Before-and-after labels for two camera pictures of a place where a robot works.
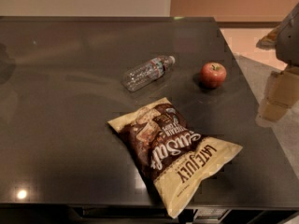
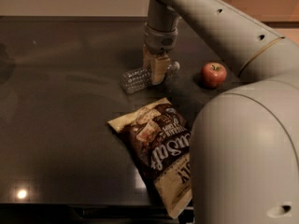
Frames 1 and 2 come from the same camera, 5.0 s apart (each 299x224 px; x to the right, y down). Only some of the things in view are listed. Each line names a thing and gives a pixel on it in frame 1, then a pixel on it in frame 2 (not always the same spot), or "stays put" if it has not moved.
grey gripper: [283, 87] -> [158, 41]
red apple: [213, 74] stays put
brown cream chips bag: [176, 159] stays put
